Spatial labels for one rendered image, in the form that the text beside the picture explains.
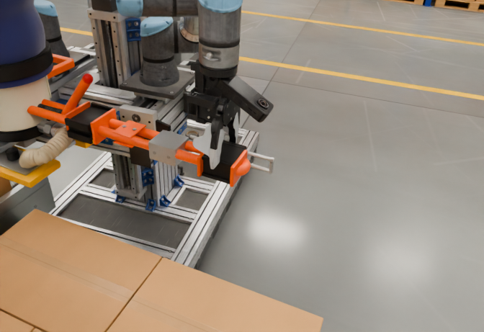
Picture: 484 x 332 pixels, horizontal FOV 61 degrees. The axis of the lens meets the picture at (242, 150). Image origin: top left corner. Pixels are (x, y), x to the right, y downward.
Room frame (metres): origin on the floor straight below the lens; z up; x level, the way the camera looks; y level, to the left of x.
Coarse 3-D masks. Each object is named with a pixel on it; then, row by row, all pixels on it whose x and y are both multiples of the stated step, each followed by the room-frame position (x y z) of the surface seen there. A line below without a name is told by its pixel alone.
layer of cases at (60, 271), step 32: (32, 224) 1.14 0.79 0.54; (64, 224) 1.15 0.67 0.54; (0, 256) 0.98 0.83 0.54; (32, 256) 0.99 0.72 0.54; (64, 256) 0.99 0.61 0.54; (96, 256) 1.00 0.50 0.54; (128, 256) 1.01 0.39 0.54; (160, 256) 1.02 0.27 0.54; (0, 288) 0.85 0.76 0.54; (32, 288) 0.85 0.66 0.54; (64, 288) 0.86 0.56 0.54; (96, 288) 0.87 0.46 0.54; (128, 288) 0.88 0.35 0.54; (160, 288) 0.89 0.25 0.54; (192, 288) 0.89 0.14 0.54; (224, 288) 0.90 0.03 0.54; (0, 320) 0.73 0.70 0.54; (32, 320) 0.74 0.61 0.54; (64, 320) 0.75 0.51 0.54; (96, 320) 0.75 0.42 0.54; (128, 320) 0.76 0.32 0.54; (160, 320) 0.77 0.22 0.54; (192, 320) 0.77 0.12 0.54; (224, 320) 0.78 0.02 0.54; (256, 320) 0.79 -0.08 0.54; (288, 320) 0.79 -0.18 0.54; (320, 320) 0.80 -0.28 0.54
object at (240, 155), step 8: (224, 144) 0.75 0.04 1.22; (224, 152) 0.72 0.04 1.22; (232, 152) 0.72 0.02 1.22; (240, 152) 0.72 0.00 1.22; (200, 160) 0.70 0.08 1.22; (208, 160) 0.69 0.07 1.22; (224, 160) 0.69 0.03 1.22; (232, 160) 0.69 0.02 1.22; (240, 160) 0.70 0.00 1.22; (200, 168) 0.70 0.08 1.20; (208, 168) 0.70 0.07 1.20; (216, 168) 0.69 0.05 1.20; (224, 168) 0.69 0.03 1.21; (232, 168) 0.67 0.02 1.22; (208, 176) 0.69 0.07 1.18; (216, 176) 0.69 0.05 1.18; (224, 176) 0.69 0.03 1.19; (232, 176) 0.67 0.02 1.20; (240, 176) 0.70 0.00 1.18; (232, 184) 0.67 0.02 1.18
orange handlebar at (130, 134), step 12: (60, 60) 1.20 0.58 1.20; (72, 60) 1.19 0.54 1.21; (60, 72) 1.14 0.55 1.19; (36, 108) 0.88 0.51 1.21; (60, 108) 0.90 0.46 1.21; (60, 120) 0.84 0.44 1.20; (108, 132) 0.80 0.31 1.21; (120, 132) 0.79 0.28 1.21; (132, 132) 0.79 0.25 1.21; (144, 132) 0.81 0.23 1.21; (156, 132) 0.81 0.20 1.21; (120, 144) 0.78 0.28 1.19; (132, 144) 0.77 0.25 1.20; (144, 144) 0.76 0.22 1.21; (192, 144) 0.77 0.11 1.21; (180, 156) 0.73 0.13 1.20; (192, 156) 0.72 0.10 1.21; (240, 168) 0.69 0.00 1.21
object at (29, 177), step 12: (0, 156) 0.83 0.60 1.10; (12, 156) 0.81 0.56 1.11; (0, 168) 0.79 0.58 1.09; (12, 168) 0.79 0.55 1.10; (24, 168) 0.79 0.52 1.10; (36, 168) 0.80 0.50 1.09; (48, 168) 0.80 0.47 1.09; (12, 180) 0.76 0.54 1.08; (24, 180) 0.75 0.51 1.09; (36, 180) 0.76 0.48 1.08
